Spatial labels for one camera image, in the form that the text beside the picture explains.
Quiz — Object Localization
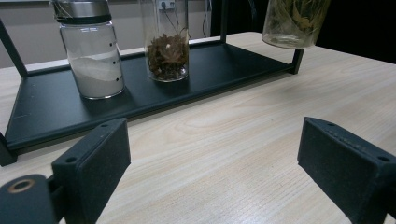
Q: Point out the wooden-lid glass jar green leaves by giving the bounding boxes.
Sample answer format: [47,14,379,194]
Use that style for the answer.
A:
[262,0,332,50]

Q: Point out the white-framed beige partition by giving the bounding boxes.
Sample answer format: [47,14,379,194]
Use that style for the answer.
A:
[0,0,148,70]

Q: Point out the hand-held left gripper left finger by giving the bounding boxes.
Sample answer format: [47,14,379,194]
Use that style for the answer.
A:
[50,117,132,224]

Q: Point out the black wall cable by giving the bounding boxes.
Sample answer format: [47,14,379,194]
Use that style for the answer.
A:
[201,0,213,39]

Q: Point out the black metal shelf rack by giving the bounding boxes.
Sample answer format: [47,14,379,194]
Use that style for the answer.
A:
[0,0,305,167]

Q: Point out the dark curtain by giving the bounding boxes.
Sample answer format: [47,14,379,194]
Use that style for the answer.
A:
[209,0,396,65]

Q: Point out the metal-lid glass jar white powder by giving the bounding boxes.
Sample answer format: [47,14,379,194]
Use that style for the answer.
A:
[49,0,126,101]

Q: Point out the wooden-lid glass jar brown spice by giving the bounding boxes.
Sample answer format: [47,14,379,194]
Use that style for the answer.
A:
[138,0,191,84]

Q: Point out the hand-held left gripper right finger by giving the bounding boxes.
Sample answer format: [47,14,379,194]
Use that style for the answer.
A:
[296,116,396,224]

